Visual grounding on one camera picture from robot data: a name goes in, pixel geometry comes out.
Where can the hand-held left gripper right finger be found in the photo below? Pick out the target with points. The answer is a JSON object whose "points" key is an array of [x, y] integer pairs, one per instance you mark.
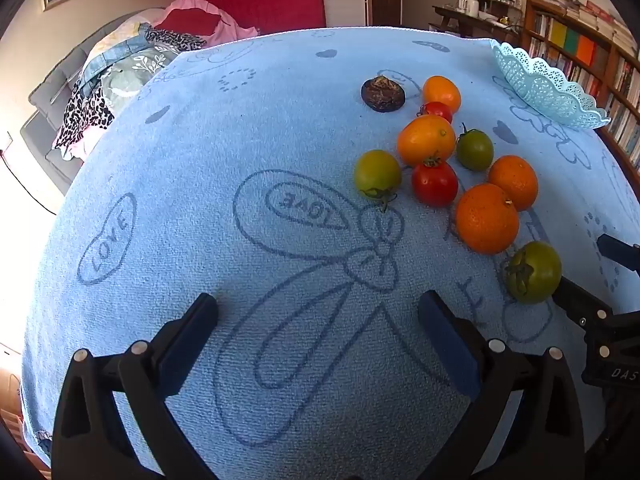
{"points": [[450, 345]]}

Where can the light blue lattice basket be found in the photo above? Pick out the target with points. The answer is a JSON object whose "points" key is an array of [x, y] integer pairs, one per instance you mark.
{"points": [[545, 85]]}

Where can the orange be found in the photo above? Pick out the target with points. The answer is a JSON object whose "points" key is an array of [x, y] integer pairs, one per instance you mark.
{"points": [[487, 217], [515, 180]]}

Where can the small red tomato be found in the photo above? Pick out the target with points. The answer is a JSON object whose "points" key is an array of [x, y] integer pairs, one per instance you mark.
{"points": [[439, 111]]}

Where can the blue printed towel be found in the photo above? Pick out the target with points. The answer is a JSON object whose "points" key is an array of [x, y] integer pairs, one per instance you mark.
{"points": [[250, 135]]}

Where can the wooden bookcase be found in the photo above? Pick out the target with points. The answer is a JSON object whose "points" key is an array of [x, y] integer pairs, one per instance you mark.
{"points": [[607, 85]]}

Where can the green tomato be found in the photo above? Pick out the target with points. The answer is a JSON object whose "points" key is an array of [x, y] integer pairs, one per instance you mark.
{"points": [[475, 150], [537, 272]]}

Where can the white kettle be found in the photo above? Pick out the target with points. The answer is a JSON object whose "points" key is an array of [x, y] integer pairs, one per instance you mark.
{"points": [[472, 4]]}

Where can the leopard print cloth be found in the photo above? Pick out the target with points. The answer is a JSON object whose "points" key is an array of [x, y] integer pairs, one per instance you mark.
{"points": [[172, 39], [80, 115]]}

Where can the blue denim cloth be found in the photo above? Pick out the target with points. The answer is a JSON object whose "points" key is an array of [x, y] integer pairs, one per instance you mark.
{"points": [[105, 55]]}

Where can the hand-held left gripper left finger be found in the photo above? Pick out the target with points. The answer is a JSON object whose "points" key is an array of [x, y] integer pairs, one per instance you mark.
{"points": [[187, 345]]}

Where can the yellow-green tomato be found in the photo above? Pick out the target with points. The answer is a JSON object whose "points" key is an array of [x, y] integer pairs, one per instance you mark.
{"points": [[377, 172]]}

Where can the red cloth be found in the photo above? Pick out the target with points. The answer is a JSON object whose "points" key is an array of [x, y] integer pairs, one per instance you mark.
{"points": [[187, 20]]}

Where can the pink cloth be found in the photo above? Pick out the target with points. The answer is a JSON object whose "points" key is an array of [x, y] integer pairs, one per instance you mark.
{"points": [[235, 27]]}

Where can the rows of shelved books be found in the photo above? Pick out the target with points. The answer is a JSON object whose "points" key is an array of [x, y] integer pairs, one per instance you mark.
{"points": [[575, 45]]}

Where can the wooden desk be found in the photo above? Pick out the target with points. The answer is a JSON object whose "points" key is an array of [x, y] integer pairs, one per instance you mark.
{"points": [[465, 19]]}

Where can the grey floral cloth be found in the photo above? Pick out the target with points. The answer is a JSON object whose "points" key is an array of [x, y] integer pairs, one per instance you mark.
{"points": [[135, 67]]}

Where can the dark wrinkled fruit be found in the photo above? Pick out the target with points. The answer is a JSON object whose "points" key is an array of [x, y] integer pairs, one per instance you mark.
{"points": [[382, 94]]}

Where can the piled book stacks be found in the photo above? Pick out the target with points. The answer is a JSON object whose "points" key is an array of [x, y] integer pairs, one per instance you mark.
{"points": [[590, 15]]}

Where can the large orange tomato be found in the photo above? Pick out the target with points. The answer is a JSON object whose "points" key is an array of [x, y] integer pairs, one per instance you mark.
{"points": [[425, 140]]}

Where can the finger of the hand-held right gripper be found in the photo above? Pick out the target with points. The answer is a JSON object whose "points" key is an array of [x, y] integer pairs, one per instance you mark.
{"points": [[620, 252], [580, 301]]}

